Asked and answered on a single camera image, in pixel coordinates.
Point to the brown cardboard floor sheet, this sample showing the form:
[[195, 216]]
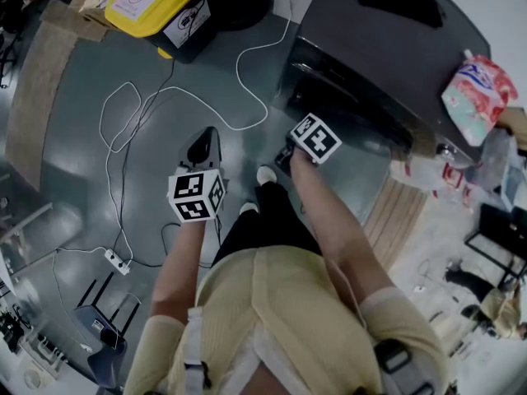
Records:
[[37, 109]]

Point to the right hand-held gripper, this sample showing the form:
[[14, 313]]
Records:
[[317, 138]]

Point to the pink detergent pouch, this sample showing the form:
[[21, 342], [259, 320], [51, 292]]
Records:
[[479, 93]]

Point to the clear plastic bag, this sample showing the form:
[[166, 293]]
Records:
[[504, 167]]

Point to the dark router with antennas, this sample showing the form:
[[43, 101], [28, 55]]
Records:
[[99, 323]]

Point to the open cardboard box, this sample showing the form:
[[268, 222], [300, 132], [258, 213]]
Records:
[[70, 15]]

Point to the dark grey washing machine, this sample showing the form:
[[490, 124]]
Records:
[[391, 47]]

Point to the person's left forearm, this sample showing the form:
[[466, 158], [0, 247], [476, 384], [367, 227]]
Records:
[[177, 270]]

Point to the person's pale yellow cardigan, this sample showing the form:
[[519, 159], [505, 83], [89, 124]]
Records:
[[288, 303]]

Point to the yellow-lid black bin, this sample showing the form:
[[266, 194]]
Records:
[[144, 6]]

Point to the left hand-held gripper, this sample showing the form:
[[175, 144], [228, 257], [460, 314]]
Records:
[[193, 198]]

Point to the black pedestal fan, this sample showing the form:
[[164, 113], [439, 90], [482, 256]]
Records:
[[241, 4]]

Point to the person's white shoe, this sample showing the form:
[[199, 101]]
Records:
[[266, 174], [249, 208]]

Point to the person's black trousers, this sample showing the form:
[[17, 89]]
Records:
[[271, 220]]

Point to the clear water jug red label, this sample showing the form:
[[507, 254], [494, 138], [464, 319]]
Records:
[[457, 183], [411, 171]]

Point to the white power strip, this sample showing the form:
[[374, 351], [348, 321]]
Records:
[[117, 261]]

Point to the person's right forearm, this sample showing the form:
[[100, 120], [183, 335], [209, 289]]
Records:
[[341, 237]]

